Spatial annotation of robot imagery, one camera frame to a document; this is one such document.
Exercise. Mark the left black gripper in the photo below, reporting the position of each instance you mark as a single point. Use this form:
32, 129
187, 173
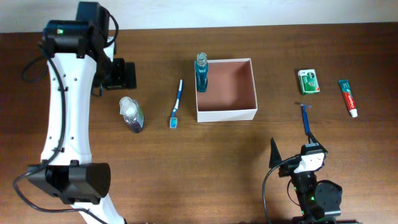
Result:
123, 80

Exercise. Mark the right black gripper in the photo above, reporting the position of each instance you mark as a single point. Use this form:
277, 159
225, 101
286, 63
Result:
275, 156

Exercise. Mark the clear purple liquid bottle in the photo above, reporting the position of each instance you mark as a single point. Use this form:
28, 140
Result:
132, 114

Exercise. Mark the green soap box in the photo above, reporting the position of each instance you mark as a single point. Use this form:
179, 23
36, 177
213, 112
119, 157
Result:
308, 82

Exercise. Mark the teal mouthwash bottle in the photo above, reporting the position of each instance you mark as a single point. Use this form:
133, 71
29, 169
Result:
201, 72

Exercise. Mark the white cardboard box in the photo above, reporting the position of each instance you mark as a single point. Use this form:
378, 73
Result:
230, 94

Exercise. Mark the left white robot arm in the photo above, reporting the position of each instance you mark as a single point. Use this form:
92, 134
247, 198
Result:
80, 56

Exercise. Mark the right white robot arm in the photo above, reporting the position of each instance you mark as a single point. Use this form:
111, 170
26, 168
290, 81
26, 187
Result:
319, 200

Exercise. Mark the blue disposable razor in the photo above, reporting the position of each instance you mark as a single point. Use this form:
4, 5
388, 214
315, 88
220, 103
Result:
306, 124

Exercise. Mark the blue white toothbrush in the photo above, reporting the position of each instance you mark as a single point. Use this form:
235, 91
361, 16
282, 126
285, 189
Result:
173, 120

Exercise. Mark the red green toothpaste tube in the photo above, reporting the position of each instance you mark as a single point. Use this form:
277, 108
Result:
346, 91

